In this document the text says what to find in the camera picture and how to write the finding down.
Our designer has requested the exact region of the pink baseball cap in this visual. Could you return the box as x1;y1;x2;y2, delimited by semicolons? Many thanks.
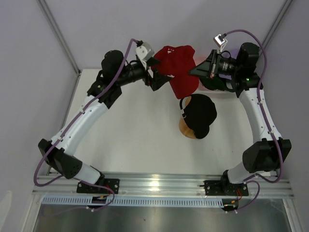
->
194;56;208;91

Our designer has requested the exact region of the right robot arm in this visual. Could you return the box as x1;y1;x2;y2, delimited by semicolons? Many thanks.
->
189;43;292;196

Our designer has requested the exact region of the aluminium frame post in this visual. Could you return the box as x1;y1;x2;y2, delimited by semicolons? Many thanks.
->
262;0;294;49
36;0;81;75

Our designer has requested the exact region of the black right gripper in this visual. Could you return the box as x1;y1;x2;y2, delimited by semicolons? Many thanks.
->
188;50;241;79

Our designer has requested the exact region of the red LA baseball cap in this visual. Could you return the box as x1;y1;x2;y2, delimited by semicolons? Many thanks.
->
154;45;199;99

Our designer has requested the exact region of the lavender LA baseball cap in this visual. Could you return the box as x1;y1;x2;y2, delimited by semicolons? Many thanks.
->
229;48;239;58

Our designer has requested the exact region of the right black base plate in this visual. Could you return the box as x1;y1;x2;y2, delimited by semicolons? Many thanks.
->
200;180;249;196

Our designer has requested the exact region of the dark green NY baseball cap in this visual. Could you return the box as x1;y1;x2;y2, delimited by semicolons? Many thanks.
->
199;75;228;91

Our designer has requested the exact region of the right aluminium frame post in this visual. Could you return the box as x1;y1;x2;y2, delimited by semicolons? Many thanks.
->
262;0;294;49

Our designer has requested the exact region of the white slotted cable duct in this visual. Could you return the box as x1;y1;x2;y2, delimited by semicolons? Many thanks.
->
42;195;224;208

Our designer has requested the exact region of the left aluminium frame post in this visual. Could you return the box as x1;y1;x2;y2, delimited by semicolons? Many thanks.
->
36;0;81;75

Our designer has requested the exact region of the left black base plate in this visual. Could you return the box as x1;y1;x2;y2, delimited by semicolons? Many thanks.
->
76;178;120;194

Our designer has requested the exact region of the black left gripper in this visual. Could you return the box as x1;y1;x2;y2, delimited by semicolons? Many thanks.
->
115;57;171;91

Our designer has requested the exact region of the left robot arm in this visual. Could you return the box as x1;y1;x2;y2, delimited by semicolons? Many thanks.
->
38;46;171;194

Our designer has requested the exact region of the aluminium mounting rail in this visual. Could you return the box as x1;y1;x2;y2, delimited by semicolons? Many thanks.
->
32;172;295;199

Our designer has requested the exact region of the wooden hat stand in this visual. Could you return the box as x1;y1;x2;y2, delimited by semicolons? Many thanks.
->
179;96;196;139

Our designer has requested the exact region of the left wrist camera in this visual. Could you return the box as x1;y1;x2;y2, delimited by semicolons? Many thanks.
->
135;41;155;62

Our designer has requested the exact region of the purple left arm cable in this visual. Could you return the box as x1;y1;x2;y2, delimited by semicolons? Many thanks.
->
33;38;145;187

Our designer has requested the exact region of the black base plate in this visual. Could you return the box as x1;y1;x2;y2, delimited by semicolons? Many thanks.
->
200;180;249;196
76;178;120;194

